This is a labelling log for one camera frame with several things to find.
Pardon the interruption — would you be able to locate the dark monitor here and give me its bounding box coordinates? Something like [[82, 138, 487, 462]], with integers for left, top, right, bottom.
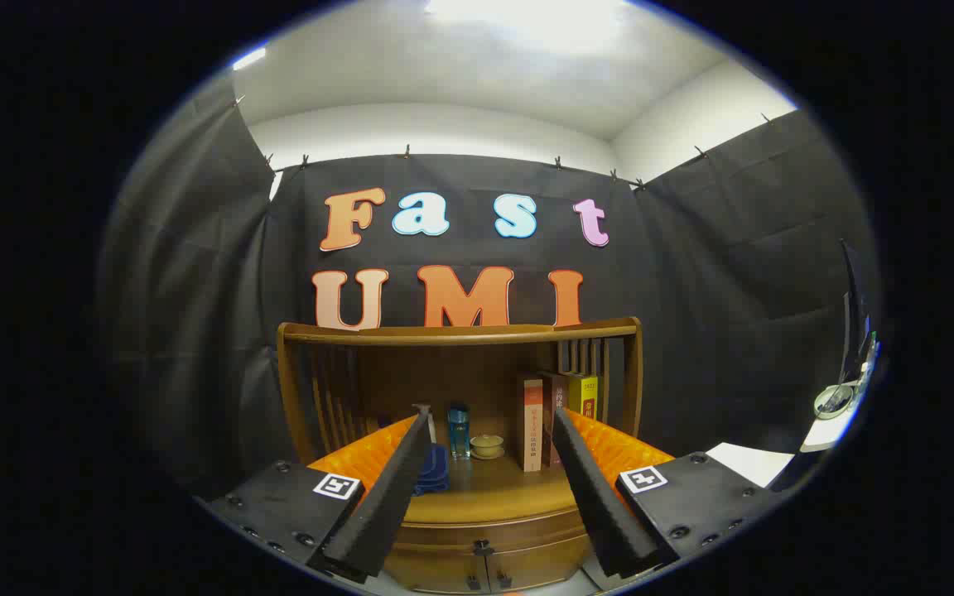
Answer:
[[840, 240, 875, 390]]

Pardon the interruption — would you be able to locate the blue folded towel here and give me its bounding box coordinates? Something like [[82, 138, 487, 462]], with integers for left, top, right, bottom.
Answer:
[[412, 445, 451, 496]]

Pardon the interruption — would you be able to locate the brown book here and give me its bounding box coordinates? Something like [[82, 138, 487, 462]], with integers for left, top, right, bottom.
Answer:
[[539, 372, 571, 467]]

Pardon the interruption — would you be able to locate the cream book with orange spine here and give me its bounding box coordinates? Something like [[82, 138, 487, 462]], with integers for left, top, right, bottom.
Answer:
[[517, 374, 545, 473]]

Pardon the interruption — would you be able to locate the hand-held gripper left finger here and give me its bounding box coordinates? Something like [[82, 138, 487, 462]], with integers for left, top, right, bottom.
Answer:
[[204, 405, 436, 584]]

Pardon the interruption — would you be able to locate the blue glass bottle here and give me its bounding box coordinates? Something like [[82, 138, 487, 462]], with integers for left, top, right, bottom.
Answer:
[[447, 403, 471, 460]]

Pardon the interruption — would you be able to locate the wooden countertop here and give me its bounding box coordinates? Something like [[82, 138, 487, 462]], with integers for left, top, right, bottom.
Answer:
[[398, 447, 585, 524]]

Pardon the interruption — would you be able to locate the white side desk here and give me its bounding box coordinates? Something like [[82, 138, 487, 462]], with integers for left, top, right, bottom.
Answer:
[[800, 414, 859, 452]]

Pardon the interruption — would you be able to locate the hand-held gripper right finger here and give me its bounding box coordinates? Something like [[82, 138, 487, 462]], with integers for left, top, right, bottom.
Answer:
[[550, 406, 776, 580]]

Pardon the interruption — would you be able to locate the wooden cabinet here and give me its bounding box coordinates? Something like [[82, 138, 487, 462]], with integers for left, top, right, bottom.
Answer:
[[277, 317, 643, 593]]

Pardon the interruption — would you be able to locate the white drawer unit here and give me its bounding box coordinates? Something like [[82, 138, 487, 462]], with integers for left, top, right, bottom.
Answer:
[[705, 441, 797, 489]]

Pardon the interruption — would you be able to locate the yellow book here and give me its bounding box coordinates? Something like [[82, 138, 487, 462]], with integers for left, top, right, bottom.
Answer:
[[568, 374, 600, 419]]

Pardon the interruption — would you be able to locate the pale round bowl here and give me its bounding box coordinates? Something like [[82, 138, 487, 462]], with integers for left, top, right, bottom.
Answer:
[[814, 382, 859, 419]]

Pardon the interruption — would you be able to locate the wooden drawer with black knob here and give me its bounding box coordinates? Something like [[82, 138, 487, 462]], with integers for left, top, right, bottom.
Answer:
[[394, 509, 594, 557]]

